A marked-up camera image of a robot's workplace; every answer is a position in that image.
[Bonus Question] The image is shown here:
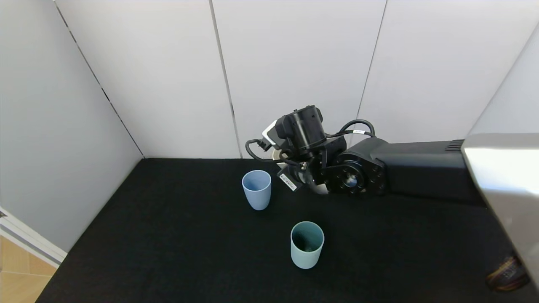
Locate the teal green plastic cup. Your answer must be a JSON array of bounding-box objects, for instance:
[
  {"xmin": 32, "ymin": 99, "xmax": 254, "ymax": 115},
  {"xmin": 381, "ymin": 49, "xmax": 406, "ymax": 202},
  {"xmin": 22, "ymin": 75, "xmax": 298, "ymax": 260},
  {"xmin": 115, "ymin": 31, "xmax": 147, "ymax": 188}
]
[{"xmin": 290, "ymin": 221, "xmax": 325, "ymax": 269}]

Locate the black tablecloth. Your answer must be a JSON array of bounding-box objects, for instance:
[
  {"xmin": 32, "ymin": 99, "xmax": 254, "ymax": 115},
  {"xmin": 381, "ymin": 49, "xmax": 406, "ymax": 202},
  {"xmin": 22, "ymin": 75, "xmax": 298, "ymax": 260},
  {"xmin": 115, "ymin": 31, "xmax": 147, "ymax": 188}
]
[{"xmin": 37, "ymin": 158, "xmax": 539, "ymax": 303}]

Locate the black cable with white tags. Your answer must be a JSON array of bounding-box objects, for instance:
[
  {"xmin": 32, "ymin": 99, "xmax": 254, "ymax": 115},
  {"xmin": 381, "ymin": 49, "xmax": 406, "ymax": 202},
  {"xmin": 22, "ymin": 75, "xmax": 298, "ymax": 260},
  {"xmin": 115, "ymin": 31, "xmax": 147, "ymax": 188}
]
[{"xmin": 335, "ymin": 119, "xmax": 376, "ymax": 139}]

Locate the cream white plastic cup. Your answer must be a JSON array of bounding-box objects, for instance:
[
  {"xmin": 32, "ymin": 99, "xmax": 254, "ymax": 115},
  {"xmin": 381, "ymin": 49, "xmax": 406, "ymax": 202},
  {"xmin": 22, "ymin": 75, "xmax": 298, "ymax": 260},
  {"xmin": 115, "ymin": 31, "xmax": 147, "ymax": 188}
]
[{"xmin": 272, "ymin": 148, "xmax": 330, "ymax": 195}]

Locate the light blue plastic cup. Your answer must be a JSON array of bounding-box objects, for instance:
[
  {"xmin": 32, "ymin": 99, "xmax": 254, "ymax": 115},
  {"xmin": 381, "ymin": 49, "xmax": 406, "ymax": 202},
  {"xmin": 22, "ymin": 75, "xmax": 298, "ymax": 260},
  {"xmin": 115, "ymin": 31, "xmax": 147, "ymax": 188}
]
[{"xmin": 241, "ymin": 170, "xmax": 272, "ymax": 211}]

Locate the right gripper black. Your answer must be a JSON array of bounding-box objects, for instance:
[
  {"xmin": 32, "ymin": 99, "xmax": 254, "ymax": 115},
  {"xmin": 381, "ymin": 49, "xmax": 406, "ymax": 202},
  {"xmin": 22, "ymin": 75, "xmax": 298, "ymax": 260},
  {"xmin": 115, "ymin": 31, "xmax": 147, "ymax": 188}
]
[{"xmin": 272, "ymin": 162, "xmax": 313, "ymax": 191}]

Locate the white door frame trim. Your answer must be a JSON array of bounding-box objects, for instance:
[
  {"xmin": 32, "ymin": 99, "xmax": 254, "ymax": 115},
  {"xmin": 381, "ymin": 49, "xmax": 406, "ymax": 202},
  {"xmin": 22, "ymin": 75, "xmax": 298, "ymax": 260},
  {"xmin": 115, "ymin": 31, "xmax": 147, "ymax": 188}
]
[{"xmin": 0, "ymin": 205, "xmax": 69, "ymax": 268}]

